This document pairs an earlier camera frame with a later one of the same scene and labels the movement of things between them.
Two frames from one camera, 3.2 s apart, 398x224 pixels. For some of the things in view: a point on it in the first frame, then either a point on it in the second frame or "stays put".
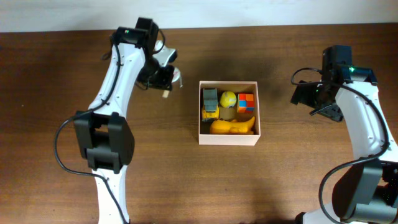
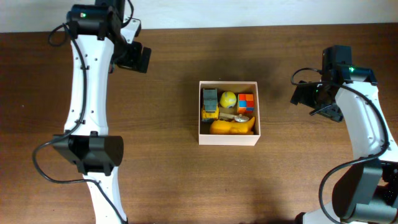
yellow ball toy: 227,99 stays put
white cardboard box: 228,113 stays put
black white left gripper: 165,84 -> 137,63
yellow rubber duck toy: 222,127 stays put
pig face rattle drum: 175,78 -> 241,118
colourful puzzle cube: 245,102 stays put
